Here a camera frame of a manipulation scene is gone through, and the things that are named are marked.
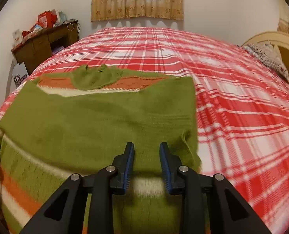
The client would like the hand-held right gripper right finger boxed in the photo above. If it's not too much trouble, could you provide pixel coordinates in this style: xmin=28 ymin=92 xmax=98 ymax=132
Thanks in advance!
xmin=159 ymin=142 xmax=272 ymax=234

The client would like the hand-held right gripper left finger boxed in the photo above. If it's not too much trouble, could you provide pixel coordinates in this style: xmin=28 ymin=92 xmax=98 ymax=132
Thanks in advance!
xmin=20 ymin=142 xmax=135 ymax=234

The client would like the green striped knit sweater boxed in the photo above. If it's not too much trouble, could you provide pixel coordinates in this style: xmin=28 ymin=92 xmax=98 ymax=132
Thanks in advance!
xmin=0 ymin=65 xmax=202 ymax=234

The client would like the red plaid blanket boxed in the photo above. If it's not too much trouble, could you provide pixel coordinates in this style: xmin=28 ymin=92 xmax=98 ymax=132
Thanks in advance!
xmin=0 ymin=27 xmax=289 ymax=234

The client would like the white printed paper bag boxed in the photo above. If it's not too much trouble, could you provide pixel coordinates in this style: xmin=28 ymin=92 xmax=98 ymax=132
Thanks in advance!
xmin=12 ymin=62 xmax=29 ymax=87

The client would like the brown wooden cabinet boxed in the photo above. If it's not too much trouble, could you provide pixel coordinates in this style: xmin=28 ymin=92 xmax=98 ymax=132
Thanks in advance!
xmin=11 ymin=20 xmax=80 ymax=75

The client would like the white card box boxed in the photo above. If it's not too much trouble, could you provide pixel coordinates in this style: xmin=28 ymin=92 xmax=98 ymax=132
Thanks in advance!
xmin=12 ymin=29 xmax=23 ymax=48

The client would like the pile of red packets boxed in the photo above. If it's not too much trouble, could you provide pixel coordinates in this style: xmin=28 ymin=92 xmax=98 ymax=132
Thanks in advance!
xmin=21 ymin=9 xmax=78 ymax=43

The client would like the grey patterned pillow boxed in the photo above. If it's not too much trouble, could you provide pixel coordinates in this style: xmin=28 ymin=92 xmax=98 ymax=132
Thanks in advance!
xmin=242 ymin=41 xmax=289 ymax=82

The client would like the cream wooden headboard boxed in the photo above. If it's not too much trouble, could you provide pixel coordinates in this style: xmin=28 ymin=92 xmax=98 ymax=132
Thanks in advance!
xmin=242 ymin=31 xmax=289 ymax=83

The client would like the grey metal frame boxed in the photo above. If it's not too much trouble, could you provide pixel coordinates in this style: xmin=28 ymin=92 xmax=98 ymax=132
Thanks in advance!
xmin=5 ymin=58 xmax=16 ymax=98

